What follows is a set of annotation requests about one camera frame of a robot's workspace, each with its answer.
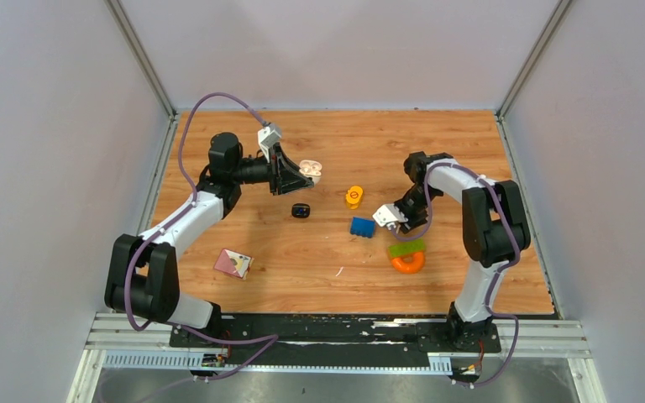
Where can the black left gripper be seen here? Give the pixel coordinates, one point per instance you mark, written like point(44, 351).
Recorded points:
point(284, 174)

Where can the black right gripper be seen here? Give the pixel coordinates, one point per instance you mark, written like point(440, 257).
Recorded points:
point(412, 221)

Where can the white earbud charging case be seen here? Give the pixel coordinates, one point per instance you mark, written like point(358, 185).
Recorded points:
point(311, 169)

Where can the glossy black earbud charging case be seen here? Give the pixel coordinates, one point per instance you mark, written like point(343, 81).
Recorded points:
point(301, 210)

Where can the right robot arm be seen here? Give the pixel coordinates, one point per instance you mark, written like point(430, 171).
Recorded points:
point(494, 233)

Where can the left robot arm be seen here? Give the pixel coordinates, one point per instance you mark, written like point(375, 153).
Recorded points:
point(143, 272)

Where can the green toy building plate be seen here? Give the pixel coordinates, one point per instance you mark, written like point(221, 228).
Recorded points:
point(404, 249)

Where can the yellow toy sign block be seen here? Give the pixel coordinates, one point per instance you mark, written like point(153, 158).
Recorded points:
point(353, 197)

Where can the blue toy building block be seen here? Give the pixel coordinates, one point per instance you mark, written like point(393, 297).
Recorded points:
point(362, 227)

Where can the pink patterned card box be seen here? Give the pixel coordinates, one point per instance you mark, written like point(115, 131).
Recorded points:
point(233, 264)

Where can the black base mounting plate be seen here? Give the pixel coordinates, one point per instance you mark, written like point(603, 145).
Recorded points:
point(349, 340)

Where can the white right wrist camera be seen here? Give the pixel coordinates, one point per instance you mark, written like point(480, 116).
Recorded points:
point(389, 216)

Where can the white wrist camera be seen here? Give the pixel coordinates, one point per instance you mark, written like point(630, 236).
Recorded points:
point(268, 136)
point(389, 216)

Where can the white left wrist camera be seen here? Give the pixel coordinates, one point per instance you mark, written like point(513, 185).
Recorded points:
point(268, 136)

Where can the aluminium frame rail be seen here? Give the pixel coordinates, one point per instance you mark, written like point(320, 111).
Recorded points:
point(528, 338)

